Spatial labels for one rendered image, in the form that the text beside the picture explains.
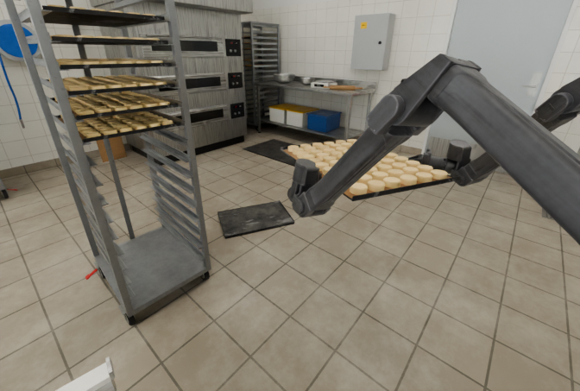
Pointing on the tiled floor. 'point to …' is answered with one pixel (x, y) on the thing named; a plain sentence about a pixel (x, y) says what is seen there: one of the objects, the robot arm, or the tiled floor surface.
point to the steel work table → (325, 93)
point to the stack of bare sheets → (254, 218)
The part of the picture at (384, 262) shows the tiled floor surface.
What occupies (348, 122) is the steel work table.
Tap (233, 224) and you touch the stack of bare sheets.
